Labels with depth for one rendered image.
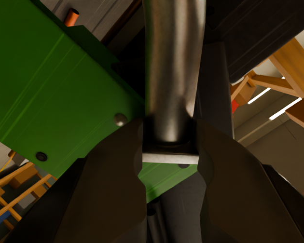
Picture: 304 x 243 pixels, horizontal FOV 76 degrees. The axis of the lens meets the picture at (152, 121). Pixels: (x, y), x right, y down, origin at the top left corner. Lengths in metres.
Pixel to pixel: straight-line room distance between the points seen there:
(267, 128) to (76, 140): 7.55
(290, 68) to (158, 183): 0.83
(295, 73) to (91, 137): 0.88
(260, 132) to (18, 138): 7.55
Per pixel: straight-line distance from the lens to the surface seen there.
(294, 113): 0.70
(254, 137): 7.65
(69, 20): 0.58
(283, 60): 0.95
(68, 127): 0.17
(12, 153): 0.42
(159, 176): 0.18
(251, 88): 4.35
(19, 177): 6.37
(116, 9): 0.74
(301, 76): 0.98
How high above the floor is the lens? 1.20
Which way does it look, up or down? 4 degrees up
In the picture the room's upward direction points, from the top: 138 degrees clockwise
